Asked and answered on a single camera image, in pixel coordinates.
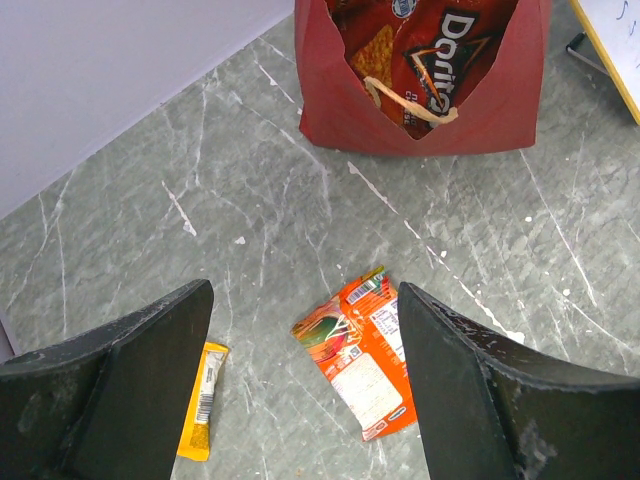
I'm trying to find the yellow snack bar wrapper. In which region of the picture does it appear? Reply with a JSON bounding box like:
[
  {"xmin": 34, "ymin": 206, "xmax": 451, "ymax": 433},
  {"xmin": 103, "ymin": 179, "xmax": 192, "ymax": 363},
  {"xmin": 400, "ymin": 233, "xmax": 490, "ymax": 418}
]
[{"xmin": 177, "ymin": 342, "xmax": 229, "ymax": 462}]

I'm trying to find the red paper bag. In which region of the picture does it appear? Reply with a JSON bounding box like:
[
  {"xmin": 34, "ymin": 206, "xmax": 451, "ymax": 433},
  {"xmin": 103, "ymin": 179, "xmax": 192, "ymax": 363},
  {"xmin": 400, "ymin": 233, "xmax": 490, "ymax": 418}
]
[{"xmin": 294, "ymin": 1, "xmax": 552, "ymax": 157}]

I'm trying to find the small whiteboard with stand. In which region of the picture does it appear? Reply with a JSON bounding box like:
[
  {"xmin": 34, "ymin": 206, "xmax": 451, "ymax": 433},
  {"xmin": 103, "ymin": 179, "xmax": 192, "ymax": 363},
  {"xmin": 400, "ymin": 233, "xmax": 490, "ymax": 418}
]
[{"xmin": 570, "ymin": 0, "xmax": 639, "ymax": 123}]

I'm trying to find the red Doritos bag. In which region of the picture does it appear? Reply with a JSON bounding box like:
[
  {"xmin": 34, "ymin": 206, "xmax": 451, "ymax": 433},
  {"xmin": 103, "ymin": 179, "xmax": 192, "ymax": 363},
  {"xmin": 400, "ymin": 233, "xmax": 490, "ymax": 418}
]
[{"xmin": 327, "ymin": 0, "xmax": 517, "ymax": 139}]

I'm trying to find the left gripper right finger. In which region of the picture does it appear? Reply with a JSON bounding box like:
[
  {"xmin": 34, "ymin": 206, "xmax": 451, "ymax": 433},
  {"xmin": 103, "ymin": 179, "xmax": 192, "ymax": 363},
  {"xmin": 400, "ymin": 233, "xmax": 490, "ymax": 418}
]
[{"xmin": 398, "ymin": 282, "xmax": 639, "ymax": 479}]

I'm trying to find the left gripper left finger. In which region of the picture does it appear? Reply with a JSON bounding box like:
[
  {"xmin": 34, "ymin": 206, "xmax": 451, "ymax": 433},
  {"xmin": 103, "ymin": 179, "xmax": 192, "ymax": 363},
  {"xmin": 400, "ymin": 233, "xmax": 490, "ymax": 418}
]
[{"xmin": 1, "ymin": 279, "xmax": 214, "ymax": 479}]

